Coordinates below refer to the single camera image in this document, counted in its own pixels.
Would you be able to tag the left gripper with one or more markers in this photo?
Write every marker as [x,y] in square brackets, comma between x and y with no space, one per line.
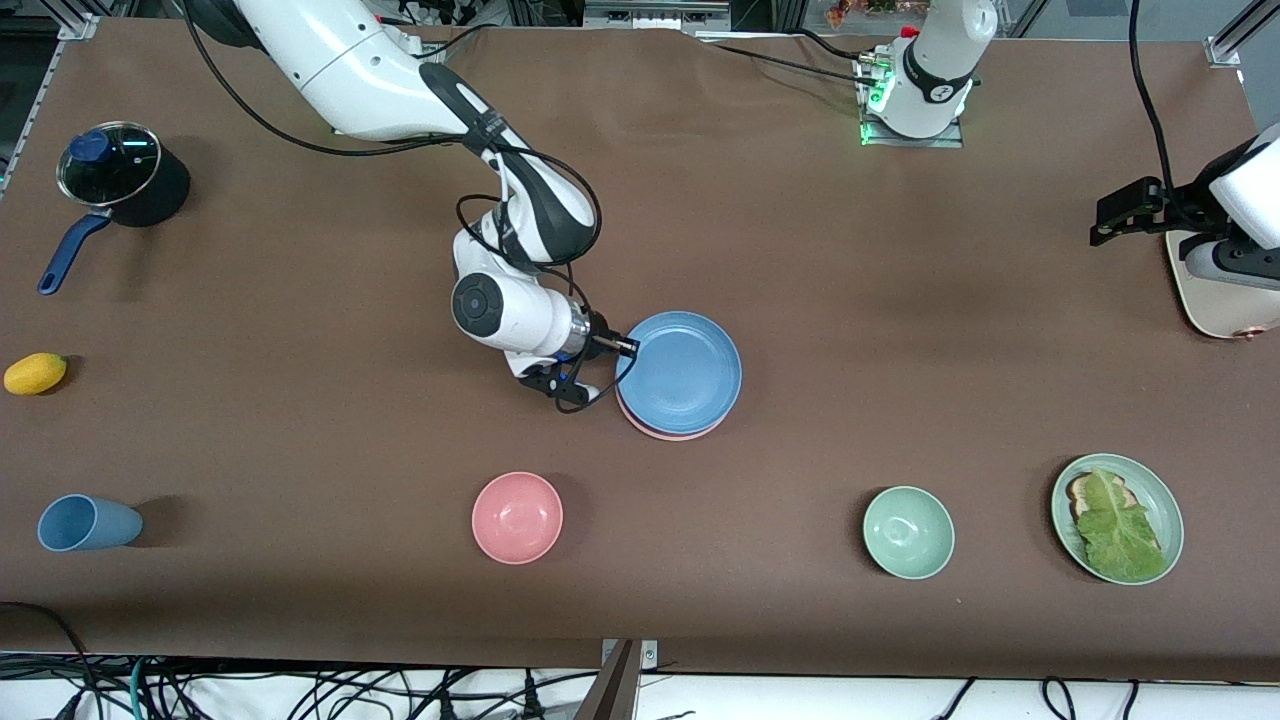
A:
[1163,202]

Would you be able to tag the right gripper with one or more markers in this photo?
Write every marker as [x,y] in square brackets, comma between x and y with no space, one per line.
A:
[600,335]

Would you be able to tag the blue shallow plate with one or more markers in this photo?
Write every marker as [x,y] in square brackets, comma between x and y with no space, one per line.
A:
[685,375]

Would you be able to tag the pink shallow plate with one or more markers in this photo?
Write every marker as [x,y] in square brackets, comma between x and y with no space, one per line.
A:
[645,428]

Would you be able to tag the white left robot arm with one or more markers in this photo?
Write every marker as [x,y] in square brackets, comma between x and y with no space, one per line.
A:
[935,60]

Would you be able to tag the beige toaster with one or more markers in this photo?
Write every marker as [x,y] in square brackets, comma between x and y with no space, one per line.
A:
[1225,310]

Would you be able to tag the small pink bowl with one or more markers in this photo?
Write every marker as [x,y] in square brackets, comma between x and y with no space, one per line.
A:
[517,518]

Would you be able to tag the brown table cover mat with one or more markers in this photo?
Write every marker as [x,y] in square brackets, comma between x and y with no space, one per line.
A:
[800,250]

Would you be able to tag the toasted bread slice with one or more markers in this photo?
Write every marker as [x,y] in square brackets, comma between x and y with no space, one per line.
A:
[1078,492]

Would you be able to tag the green shallow plate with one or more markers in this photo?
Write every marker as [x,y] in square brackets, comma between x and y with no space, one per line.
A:
[1170,510]

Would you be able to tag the green lettuce leaf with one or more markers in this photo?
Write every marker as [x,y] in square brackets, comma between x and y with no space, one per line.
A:
[1120,540]

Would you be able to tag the silver metal box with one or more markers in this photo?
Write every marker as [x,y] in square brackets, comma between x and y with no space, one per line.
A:
[655,15]

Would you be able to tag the small green bowl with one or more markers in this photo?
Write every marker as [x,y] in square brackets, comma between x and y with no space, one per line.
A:
[908,532]

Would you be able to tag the dark blue saucepan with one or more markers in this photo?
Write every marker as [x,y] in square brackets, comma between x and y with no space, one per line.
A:
[165,195]

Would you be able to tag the glass lid with blue knob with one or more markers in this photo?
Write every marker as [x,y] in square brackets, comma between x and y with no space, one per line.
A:
[120,165]

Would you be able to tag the blue cup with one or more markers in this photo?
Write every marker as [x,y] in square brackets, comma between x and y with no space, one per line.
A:
[95,525]

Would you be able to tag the yellow lemon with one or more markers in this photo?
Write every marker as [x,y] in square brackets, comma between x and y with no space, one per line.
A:
[35,374]

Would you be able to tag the silver aluminium frame beam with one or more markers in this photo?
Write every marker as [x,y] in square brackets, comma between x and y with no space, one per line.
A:
[1240,35]
[40,100]

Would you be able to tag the silver corner bracket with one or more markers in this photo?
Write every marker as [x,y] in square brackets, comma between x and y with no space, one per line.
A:
[650,655]

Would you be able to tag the dark profile post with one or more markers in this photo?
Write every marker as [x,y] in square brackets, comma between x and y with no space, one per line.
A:
[612,695]

